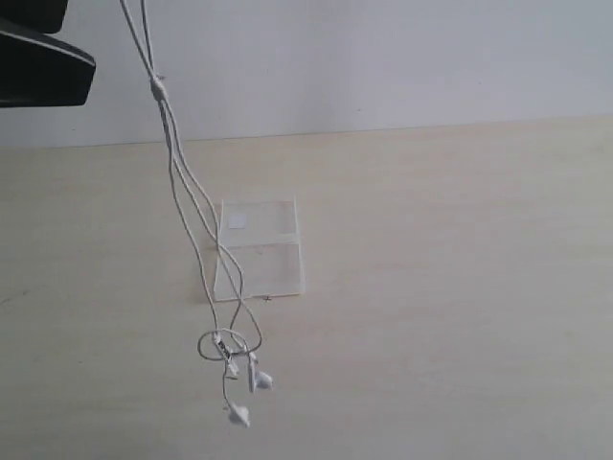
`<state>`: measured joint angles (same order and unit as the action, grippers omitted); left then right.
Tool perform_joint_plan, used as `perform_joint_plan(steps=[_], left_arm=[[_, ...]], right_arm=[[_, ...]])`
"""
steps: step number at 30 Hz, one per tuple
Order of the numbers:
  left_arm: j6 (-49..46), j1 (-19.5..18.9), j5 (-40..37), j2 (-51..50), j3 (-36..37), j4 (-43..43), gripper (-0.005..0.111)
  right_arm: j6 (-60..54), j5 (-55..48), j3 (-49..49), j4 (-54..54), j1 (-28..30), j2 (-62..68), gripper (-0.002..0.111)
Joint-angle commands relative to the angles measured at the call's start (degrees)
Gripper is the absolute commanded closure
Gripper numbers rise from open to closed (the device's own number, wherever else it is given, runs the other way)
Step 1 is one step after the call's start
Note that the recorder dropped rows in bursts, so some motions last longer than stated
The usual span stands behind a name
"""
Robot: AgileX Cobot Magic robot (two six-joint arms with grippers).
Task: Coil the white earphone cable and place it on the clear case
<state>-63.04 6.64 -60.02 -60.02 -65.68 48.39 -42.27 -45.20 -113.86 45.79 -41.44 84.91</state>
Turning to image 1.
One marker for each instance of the clear plastic open case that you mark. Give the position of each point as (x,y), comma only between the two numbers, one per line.
(261,254)

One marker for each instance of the white wired earphones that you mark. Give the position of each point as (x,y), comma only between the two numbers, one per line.
(243,337)

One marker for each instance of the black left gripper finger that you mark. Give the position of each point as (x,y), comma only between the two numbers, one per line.
(37,69)

